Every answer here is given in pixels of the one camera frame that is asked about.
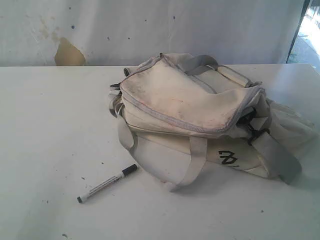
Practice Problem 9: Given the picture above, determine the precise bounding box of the white fabric duffel bag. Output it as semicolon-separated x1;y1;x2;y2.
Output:
109;53;317;191

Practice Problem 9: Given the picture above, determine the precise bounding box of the white black-capped marker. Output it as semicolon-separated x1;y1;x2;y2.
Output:
76;164;138;204

